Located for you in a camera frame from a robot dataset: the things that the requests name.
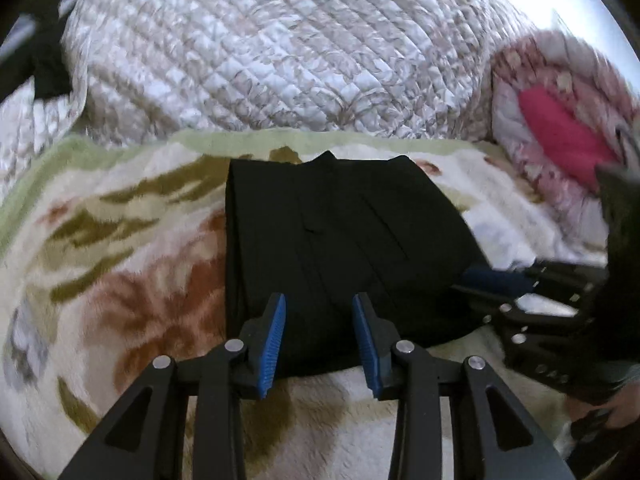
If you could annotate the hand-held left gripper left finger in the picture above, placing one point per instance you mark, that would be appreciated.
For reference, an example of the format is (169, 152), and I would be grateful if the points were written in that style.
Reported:
(270, 345)

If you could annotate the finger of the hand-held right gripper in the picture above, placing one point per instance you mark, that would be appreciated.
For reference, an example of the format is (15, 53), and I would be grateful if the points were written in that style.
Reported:
(500, 280)
(492, 310)

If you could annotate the pink and white folded comforter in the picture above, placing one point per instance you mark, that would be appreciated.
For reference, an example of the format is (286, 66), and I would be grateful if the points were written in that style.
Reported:
(525, 180)

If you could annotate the cream floral plush blanket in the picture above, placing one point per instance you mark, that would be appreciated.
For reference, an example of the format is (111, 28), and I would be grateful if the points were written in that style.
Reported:
(125, 260)

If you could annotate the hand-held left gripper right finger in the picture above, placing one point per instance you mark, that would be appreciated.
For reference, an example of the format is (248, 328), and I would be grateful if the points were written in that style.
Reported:
(369, 350)

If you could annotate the dark cloth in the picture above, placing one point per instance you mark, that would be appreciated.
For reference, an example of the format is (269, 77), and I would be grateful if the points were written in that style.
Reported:
(45, 70)

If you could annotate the white quilted bedspread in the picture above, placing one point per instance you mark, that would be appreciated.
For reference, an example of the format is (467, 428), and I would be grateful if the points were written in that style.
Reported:
(250, 60)

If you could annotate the black pants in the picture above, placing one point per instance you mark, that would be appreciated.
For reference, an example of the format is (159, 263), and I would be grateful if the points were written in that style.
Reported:
(325, 235)

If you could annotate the person's right hand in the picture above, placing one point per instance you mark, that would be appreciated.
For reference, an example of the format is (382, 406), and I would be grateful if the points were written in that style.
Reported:
(622, 410)

